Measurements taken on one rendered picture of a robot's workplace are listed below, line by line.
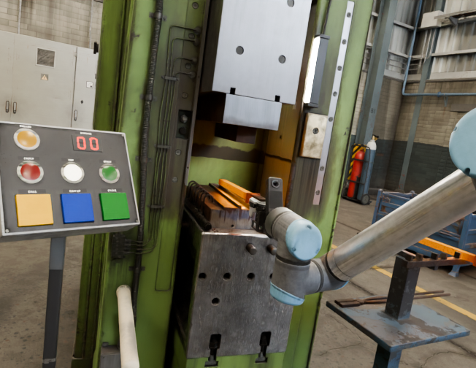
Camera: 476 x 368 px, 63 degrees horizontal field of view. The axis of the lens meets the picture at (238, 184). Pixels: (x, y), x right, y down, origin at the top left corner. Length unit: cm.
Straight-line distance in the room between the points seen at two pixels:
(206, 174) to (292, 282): 92
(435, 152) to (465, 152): 939
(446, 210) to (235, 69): 76
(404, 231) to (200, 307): 73
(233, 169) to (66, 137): 91
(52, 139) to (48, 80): 535
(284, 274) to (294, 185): 64
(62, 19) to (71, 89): 126
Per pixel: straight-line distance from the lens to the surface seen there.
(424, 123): 1036
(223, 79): 128
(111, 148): 116
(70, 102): 646
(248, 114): 130
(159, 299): 154
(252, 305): 142
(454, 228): 487
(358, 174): 877
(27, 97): 642
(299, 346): 187
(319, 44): 154
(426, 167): 1016
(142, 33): 139
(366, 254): 98
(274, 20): 136
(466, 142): 69
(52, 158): 108
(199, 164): 176
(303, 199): 159
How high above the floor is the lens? 127
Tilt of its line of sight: 8 degrees down
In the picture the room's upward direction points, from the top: 8 degrees clockwise
